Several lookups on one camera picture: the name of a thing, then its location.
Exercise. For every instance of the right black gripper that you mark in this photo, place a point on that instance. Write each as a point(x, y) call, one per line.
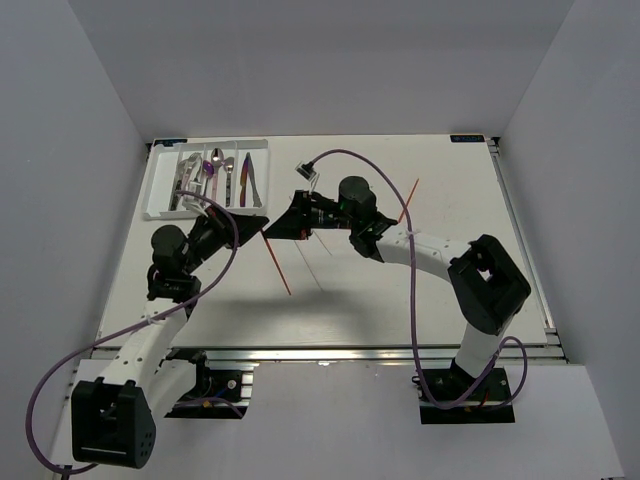
point(293, 224)

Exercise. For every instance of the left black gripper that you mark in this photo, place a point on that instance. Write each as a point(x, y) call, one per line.
point(220, 224)

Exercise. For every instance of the ornate silver knife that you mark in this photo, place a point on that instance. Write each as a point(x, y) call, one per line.
point(257, 202)

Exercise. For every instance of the orange chopstick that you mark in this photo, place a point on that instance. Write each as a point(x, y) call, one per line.
point(276, 263)
point(408, 200)

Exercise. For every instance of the iridescent rainbow knife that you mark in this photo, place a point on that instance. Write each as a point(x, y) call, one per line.
point(243, 180)

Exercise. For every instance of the dark handled silver spoon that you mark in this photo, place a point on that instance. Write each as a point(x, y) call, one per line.
point(228, 167)

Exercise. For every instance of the iridescent rainbow spoon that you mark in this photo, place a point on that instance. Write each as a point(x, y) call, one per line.
point(208, 171)

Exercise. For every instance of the black handled fork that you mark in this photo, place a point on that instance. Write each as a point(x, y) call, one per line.
point(195, 181)
point(177, 185)

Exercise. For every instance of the pink handled spoon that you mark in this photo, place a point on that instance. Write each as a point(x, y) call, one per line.
point(217, 162)

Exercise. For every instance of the pink handled fork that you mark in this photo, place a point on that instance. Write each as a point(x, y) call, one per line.
point(193, 161)

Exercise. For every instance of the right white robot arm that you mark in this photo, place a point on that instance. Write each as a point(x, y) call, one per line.
point(488, 285)

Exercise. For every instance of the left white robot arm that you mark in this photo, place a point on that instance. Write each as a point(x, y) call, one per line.
point(113, 418)

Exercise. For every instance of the white divided cutlery tray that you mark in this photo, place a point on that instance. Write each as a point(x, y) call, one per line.
point(233, 173)

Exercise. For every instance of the blue logo sticker left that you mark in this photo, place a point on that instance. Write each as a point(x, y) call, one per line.
point(169, 142)

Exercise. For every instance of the blue logo sticker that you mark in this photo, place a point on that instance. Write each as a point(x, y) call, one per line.
point(467, 138)
point(169, 142)

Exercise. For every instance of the blue logo sticker right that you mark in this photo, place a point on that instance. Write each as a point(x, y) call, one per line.
point(467, 138)

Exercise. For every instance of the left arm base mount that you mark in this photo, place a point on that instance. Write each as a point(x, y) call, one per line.
point(219, 392)

